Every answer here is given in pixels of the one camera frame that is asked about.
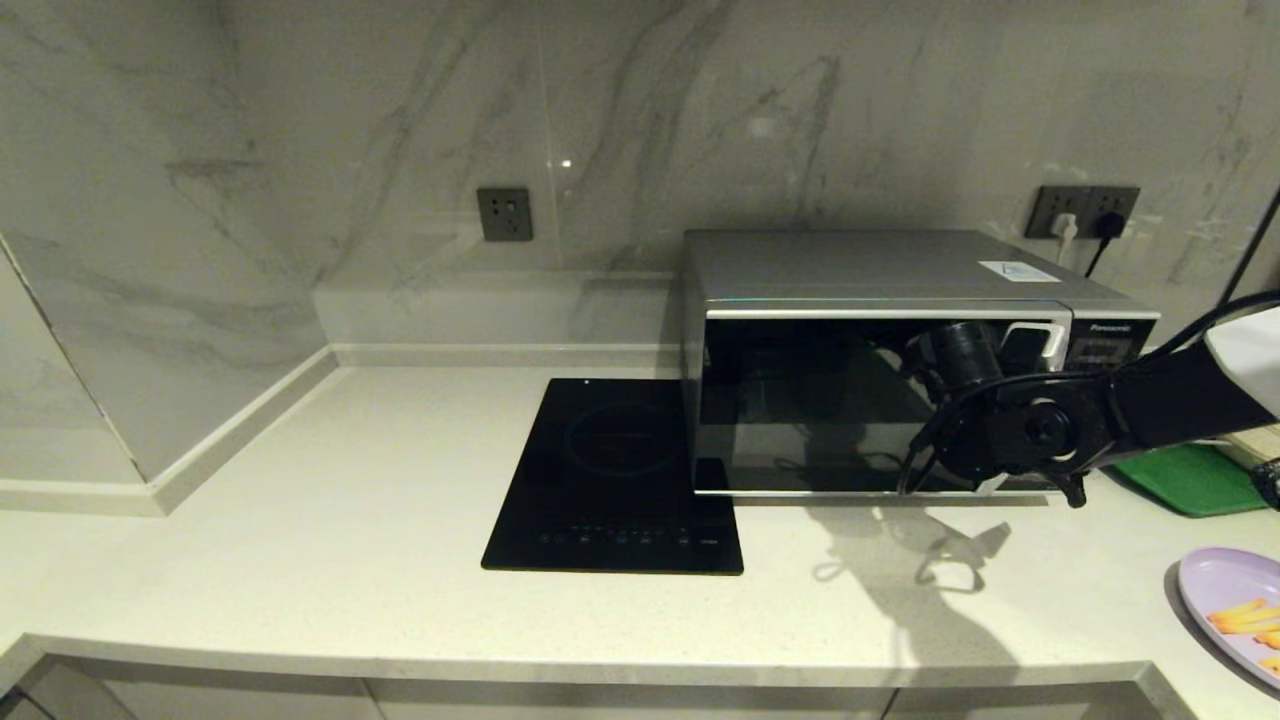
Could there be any white paper sheet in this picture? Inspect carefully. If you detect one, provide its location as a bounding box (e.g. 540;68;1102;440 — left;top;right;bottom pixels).
978;260;1061;283

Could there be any silver microwave oven body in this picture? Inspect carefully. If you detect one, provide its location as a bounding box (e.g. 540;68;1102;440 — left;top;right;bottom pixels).
682;228;1161;498

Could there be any black glass microwave door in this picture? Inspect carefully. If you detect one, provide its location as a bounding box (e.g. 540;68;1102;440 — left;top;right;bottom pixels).
692;308;1071;498

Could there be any green plastic tray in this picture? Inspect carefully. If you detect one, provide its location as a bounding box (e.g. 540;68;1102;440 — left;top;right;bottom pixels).
1105;440;1280;519

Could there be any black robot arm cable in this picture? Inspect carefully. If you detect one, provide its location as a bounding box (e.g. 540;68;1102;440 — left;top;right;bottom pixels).
897;290;1280;498

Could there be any lilac plastic plate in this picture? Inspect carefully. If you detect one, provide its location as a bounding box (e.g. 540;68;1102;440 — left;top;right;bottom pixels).
1177;547;1280;691

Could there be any grey double wall outlet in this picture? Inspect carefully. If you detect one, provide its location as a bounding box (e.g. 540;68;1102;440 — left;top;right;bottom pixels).
1025;185;1141;241

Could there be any grey single wall outlet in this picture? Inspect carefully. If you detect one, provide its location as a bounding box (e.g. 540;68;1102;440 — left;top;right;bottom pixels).
476;187;534;243

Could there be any black power cord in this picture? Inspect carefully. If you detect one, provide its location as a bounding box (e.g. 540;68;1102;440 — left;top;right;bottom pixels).
1083;210;1126;279

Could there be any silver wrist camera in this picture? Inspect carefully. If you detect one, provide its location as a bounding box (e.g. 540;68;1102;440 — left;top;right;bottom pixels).
1002;320;1068;377

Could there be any black induction cooktop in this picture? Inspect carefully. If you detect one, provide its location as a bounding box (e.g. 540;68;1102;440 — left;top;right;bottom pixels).
481;377;745;576

